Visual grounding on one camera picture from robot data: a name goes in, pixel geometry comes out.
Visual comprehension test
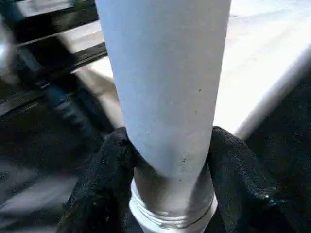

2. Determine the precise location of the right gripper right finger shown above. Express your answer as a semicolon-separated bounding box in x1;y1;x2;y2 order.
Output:
207;126;311;233

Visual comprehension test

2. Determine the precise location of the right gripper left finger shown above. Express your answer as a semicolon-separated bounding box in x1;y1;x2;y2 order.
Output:
57;127;137;233

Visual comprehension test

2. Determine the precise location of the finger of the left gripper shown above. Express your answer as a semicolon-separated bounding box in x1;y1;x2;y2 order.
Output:
47;84;85;129

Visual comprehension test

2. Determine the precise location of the white plastic table leg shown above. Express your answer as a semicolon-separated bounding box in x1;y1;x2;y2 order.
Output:
94;0;231;229

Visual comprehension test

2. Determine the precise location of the white plastic table top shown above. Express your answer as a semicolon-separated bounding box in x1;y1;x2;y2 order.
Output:
70;0;311;233

